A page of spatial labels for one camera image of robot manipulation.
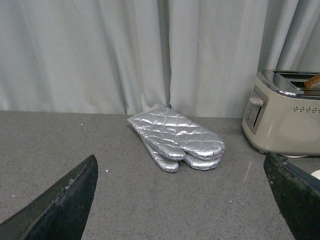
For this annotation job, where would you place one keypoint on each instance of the grey curtain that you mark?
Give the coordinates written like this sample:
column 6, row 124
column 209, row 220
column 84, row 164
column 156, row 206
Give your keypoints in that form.
column 200, row 57

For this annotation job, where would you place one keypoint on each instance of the lower silver quilted oven mitt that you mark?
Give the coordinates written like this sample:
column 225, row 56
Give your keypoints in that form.
column 172, row 166

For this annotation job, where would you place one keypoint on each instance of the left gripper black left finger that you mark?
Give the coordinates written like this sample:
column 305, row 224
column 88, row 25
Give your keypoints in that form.
column 59, row 213

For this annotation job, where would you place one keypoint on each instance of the silver quilted oven mitt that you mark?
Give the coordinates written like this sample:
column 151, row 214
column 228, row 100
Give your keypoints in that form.
column 175, row 136
column 172, row 166

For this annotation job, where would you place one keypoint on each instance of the upper silver quilted oven mitt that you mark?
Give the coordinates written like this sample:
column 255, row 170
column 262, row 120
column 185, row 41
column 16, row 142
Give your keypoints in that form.
column 175, row 136

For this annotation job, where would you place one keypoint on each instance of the beige two-slot toaster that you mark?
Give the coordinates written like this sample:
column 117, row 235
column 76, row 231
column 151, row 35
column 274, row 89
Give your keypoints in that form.
column 282, row 116

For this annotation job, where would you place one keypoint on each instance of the white plate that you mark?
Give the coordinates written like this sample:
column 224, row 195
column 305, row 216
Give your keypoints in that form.
column 316, row 174

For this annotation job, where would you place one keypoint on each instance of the brown bread slice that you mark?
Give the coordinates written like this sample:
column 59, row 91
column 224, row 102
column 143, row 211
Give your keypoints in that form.
column 312, row 85

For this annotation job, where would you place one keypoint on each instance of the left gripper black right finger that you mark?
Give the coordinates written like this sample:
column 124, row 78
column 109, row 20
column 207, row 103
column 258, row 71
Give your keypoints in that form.
column 297, row 195

